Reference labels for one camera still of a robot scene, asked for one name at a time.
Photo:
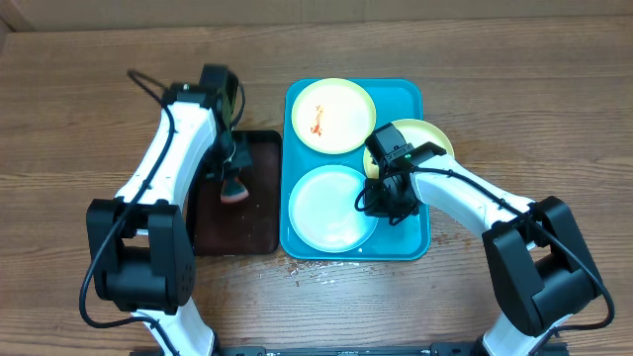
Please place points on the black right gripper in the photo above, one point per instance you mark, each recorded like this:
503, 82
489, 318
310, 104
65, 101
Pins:
376, 207

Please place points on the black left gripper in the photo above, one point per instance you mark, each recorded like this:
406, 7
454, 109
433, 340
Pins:
243, 160

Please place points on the green orange sponge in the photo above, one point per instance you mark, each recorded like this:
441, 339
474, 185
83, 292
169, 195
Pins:
233, 191

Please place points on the yellow plate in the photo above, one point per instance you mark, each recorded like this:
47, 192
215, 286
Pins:
416, 132
333, 115

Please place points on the light blue plate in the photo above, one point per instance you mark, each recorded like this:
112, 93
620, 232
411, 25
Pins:
322, 209

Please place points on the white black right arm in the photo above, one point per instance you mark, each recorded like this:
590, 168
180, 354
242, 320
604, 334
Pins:
544, 278

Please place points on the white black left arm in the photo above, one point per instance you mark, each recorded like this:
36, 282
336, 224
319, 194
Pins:
142, 267

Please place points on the blue plastic tray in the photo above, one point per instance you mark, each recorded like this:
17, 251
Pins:
394, 99

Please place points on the black water tray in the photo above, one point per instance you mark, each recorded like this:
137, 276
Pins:
250, 226

